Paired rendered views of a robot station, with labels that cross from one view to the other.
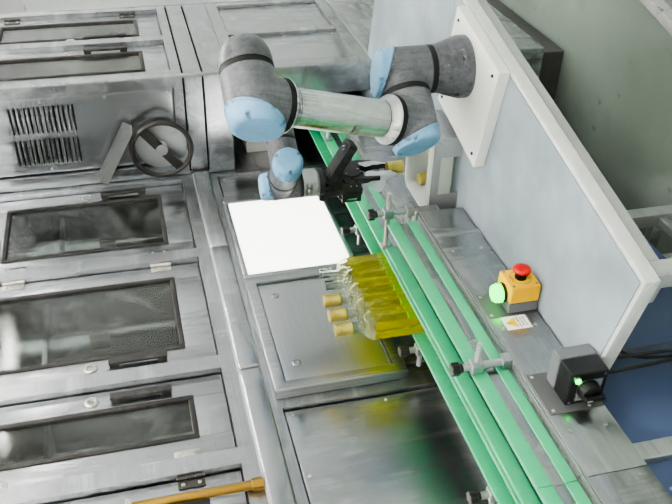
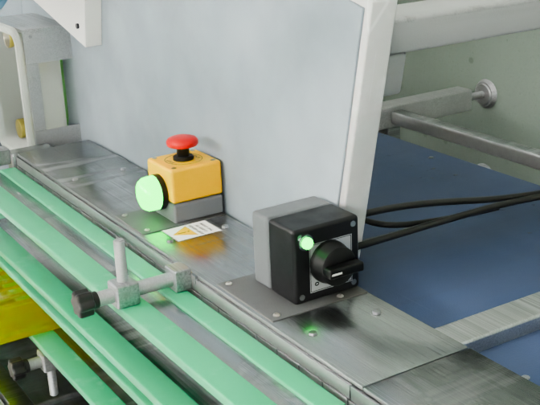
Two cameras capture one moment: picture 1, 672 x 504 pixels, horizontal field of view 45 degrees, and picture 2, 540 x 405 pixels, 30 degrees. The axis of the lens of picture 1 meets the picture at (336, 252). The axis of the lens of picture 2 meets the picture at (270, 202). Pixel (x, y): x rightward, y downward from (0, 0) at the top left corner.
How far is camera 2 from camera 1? 77 cm
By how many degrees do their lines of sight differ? 21
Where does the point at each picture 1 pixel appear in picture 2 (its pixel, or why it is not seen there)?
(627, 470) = (435, 362)
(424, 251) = (28, 194)
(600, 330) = (325, 158)
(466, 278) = (100, 201)
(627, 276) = (341, 16)
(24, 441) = not seen: outside the picture
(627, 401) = (407, 288)
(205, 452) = not seen: outside the picture
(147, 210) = not seen: outside the picture
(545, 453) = (276, 382)
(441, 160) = (39, 67)
